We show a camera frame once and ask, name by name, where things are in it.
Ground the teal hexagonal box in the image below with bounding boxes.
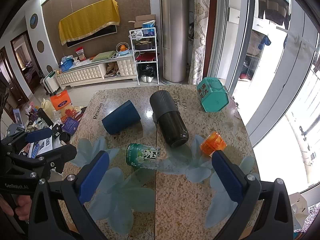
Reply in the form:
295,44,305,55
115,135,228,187
197,77,229,112

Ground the clear green label plastic cup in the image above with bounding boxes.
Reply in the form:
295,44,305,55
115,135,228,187
125,143,161,170

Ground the cardboard box on shelf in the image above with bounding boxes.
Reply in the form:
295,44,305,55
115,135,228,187
129,14,156,28

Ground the black cylindrical thermos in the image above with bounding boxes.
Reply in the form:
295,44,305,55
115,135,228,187
150,90,189,148

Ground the fruit basket with oranges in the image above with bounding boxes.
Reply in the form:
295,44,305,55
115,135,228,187
116,42,130,56

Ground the white tufted tv cabinet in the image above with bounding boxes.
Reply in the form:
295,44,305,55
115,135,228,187
55,53,137,89

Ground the dark blue cup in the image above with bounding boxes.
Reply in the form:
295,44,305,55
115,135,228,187
102,100,140,135

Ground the white metal shelf rack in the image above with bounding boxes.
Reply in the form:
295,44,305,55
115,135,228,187
129,27,159,85

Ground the yellow cloth covered television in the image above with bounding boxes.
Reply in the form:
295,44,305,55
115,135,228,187
58,0,120,45

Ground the blue plastic basket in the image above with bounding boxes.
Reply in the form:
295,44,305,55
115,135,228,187
60,58,73,72

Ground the white cardboard box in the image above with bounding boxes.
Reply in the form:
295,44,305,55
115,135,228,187
289,192,309,230

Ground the orange plastic jar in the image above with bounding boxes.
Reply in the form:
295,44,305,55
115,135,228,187
200,132,227,156

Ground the person's left hand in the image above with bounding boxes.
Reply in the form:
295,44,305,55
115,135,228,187
0,195,32,221

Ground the white suitcase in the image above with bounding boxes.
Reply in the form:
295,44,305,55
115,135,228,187
42,71,59,96

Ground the green cushion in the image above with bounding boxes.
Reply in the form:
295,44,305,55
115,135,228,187
92,50,117,62

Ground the silver tower air conditioner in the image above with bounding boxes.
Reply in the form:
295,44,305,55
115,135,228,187
161,0,189,83

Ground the purple book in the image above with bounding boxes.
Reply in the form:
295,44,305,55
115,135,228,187
62,117,79,135

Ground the orange shopping bag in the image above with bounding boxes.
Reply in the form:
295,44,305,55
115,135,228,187
50,90,71,111

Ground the floral beige curtain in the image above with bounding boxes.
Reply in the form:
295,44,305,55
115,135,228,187
188,0,210,85

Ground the red snack bag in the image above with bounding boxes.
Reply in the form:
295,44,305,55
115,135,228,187
75,47,86,62

